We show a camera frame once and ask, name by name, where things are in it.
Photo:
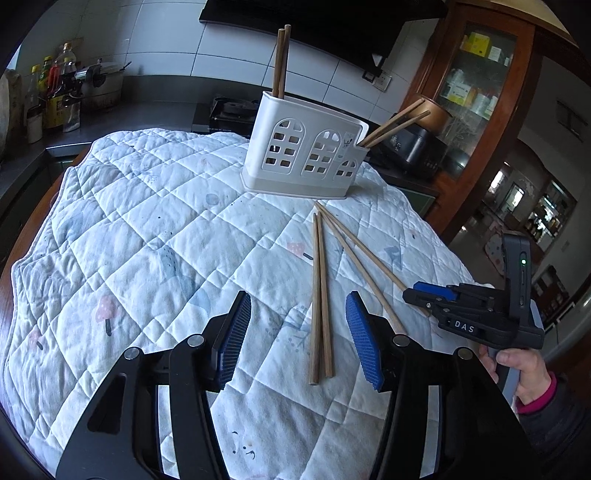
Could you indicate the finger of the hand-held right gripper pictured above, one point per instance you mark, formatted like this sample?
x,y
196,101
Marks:
x,y
422,299
431,288

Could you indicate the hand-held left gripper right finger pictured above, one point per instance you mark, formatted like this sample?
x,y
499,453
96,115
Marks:
x,y
364,346

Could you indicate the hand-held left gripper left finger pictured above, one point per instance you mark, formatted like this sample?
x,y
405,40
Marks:
x,y
235,341

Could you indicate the wooden chopstick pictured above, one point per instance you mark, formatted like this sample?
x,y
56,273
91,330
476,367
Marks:
x,y
391,121
398,129
278,64
360,267
376,262
325,300
285,62

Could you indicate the white plastic utensil holder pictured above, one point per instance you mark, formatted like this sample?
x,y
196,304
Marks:
x,y
301,147

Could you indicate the person's right forearm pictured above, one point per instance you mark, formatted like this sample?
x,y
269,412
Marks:
x,y
558,424

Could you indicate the person's right hand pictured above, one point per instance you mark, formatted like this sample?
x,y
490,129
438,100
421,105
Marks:
x,y
531,369

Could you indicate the green drawer cabinet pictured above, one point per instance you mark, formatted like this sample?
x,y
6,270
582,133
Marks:
x,y
420,203

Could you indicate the white quilted blanket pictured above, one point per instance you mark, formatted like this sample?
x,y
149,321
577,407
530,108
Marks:
x,y
161,230

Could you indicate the black rice cooker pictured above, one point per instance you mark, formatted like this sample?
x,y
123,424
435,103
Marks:
x,y
415,147

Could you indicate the copper inner pot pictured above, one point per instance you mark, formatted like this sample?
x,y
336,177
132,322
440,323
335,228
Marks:
x,y
438,121

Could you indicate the white and green box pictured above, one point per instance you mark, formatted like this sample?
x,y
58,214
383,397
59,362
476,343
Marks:
x,y
461,87

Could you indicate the black gas stove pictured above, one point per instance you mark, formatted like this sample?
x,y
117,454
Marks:
x,y
231,110

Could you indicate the wooden glass-door cabinet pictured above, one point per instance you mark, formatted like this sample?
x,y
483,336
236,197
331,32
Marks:
x,y
431,55

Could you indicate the yellow box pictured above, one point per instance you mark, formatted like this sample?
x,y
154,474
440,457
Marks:
x,y
476,44

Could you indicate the steel cooking pot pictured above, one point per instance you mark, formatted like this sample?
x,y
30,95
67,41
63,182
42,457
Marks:
x,y
104,92

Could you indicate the black range hood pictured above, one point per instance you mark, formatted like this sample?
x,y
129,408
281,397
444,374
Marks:
x,y
323,18

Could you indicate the dark yellow-labelled sauce bottle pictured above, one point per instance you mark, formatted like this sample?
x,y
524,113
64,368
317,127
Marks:
x,y
54,113

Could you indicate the white-labelled bottle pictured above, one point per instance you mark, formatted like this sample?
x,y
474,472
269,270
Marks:
x,y
34,115

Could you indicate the tall clear oil bottle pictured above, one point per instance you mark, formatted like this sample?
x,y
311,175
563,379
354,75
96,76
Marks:
x,y
68,64

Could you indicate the white wall socket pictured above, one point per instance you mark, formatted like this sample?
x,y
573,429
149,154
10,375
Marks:
x,y
383,83

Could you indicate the black wall switch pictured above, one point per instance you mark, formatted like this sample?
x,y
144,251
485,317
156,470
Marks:
x,y
370,76

